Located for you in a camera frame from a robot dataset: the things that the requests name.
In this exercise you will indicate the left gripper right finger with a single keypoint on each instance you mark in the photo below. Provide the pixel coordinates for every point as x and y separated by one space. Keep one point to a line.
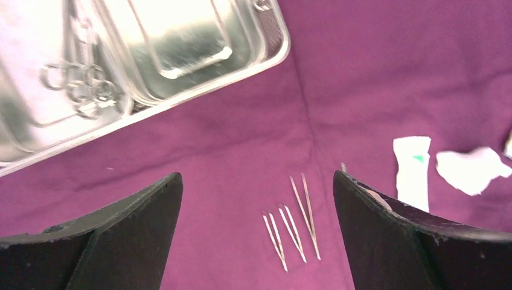
393 245

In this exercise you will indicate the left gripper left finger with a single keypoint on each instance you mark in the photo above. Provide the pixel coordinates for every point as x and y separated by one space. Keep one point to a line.
124 245

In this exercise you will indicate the white gauze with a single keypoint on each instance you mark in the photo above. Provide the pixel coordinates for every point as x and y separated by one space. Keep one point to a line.
471 172

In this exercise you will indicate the purple cloth wrap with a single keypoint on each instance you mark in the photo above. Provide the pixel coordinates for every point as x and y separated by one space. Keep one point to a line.
359 75

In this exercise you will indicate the metal instrument tray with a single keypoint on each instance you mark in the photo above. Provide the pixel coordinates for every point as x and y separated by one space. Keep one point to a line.
160 53

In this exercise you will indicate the white sterile packet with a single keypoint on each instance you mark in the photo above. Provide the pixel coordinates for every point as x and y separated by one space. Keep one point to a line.
412 155

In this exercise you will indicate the beige gauze roll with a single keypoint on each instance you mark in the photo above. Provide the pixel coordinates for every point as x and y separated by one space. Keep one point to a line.
508 146

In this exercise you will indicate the steel surgical scissors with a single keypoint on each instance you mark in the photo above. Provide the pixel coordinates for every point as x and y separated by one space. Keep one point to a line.
79 74

